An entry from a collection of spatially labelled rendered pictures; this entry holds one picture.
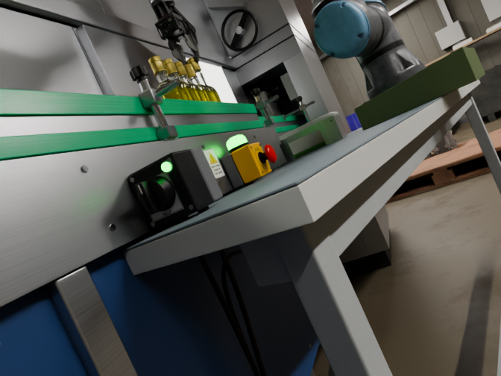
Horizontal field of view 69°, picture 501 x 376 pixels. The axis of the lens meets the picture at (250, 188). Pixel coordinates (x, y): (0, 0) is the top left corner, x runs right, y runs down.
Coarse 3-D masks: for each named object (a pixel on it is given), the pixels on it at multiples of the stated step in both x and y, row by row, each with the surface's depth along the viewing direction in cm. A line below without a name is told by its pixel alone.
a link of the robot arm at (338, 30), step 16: (320, 0) 82; (336, 0) 80; (352, 0) 80; (320, 16) 81; (336, 16) 79; (352, 16) 78; (368, 16) 80; (320, 32) 83; (336, 32) 81; (352, 32) 79; (368, 32) 80; (320, 48) 85; (336, 48) 82; (352, 48) 81; (368, 48) 86
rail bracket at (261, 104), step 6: (252, 90) 116; (258, 90) 116; (258, 96) 116; (276, 96) 114; (258, 102) 116; (264, 102) 116; (258, 108) 116; (264, 108) 116; (264, 114) 116; (270, 120) 116
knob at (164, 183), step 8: (160, 176) 46; (136, 184) 44; (144, 184) 44; (152, 184) 44; (160, 184) 44; (168, 184) 45; (144, 192) 43; (152, 192) 44; (160, 192) 44; (168, 192) 45; (144, 200) 44; (152, 200) 44; (160, 200) 44; (168, 200) 45; (144, 208) 46; (152, 208) 43; (160, 208) 45; (168, 208) 46
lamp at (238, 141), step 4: (236, 136) 75; (240, 136) 75; (244, 136) 76; (228, 140) 75; (232, 140) 74; (236, 140) 74; (240, 140) 74; (244, 140) 75; (228, 144) 75; (232, 144) 74; (236, 144) 74; (240, 144) 74; (244, 144) 74; (228, 148) 76; (232, 148) 74; (236, 148) 74
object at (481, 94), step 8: (488, 72) 520; (496, 72) 516; (480, 80) 526; (488, 80) 522; (496, 80) 518; (480, 88) 528; (488, 88) 524; (496, 88) 520; (480, 96) 531; (488, 96) 527; (496, 96) 523; (480, 104) 533; (488, 104) 529; (496, 104) 525; (480, 112) 535; (488, 112) 531; (488, 120) 538
